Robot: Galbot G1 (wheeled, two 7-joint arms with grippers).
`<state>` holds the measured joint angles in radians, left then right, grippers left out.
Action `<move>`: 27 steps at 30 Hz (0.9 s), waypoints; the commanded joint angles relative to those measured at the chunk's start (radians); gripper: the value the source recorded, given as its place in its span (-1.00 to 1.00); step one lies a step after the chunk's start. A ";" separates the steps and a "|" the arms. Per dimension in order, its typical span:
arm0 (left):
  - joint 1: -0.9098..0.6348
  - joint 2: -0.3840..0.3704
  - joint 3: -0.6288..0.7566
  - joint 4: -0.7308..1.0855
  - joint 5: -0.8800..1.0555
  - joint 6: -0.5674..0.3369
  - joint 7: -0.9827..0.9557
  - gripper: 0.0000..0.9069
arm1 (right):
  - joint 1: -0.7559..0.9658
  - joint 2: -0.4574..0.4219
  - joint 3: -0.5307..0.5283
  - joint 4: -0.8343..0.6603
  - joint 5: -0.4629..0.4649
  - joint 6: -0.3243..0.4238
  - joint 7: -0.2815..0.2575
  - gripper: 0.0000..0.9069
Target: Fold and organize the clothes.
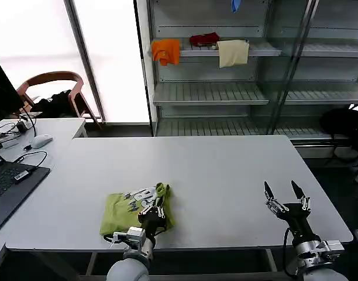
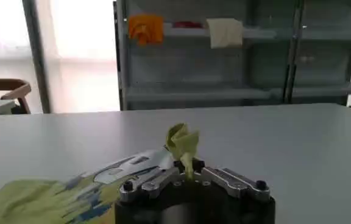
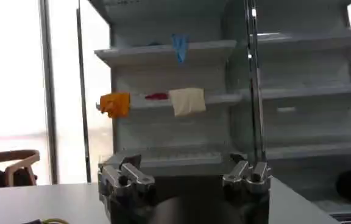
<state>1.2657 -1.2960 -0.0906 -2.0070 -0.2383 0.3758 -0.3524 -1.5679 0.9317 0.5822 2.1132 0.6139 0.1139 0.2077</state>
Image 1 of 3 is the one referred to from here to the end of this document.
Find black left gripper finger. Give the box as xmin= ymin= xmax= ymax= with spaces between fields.
xmin=156 ymin=197 xmax=166 ymax=220
xmin=138 ymin=196 xmax=161 ymax=217

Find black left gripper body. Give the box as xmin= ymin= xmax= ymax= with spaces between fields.
xmin=137 ymin=213 xmax=170 ymax=238

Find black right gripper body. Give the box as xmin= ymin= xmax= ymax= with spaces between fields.
xmin=276 ymin=203 xmax=321 ymax=238

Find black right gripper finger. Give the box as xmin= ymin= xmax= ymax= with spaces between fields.
xmin=290 ymin=180 xmax=312 ymax=213
xmin=263 ymin=180 xmax=290 ymax=218

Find green printed t-shirt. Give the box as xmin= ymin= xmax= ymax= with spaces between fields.
xmin=99 ymin=183 xmax=177 ymax=237

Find black bag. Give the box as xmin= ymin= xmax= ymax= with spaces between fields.
xmin=318 ymin=107 xmax=358 ymax=165

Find white computer mouse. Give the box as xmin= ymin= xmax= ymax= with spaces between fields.
xmin=30 ymin=134 xmax=54 ymax=149

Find grey metal shelf with cloths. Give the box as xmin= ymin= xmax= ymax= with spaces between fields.
xmin=134 ymin=0 xmax=358 ymax=160

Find white usb dongle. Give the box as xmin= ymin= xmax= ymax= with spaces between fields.
xmin=13 ymin=170 xmax=32 ymax=184

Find black clothes pile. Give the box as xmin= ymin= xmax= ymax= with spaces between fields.
xmin=35 ymin=90 xmax=81 ymax=118

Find black laptop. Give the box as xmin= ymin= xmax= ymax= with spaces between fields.
xmin=0 ymin=150 xmax=51 ymax=237

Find brown wooden chair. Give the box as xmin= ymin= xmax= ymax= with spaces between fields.
xmin=16 ymin=71 xmax=103 ymax=130

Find black computer monitor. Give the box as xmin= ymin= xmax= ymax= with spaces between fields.
xmin=0 ymin=52 xmax=25 ymax=125

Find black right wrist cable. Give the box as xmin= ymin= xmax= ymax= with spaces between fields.
xmin=282 ymin=227 xmax=300 ymax=277

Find grey table frame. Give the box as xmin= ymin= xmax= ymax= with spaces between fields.
xmin=79 ymin=248 xmax=285 ymax=281

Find black looped laptop cable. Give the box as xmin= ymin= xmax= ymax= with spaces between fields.
xmin=13 ymin=150 xmax=49 ymax=172

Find metal glass partition frame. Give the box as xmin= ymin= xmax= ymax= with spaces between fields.
xmin=268 ymin=0 xmax=321 ymax=136

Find black monitor cable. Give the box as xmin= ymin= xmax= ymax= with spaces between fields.
xmin=20 ymin=107 xmax=38 ymax=138

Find tangled black desk cables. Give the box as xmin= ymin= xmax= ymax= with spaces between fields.
xmin=0 ymin=122 xmax=19 ymax=146

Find grey window post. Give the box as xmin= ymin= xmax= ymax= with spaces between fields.
xmin=63 ymin=0 xmax=106 ymax=124

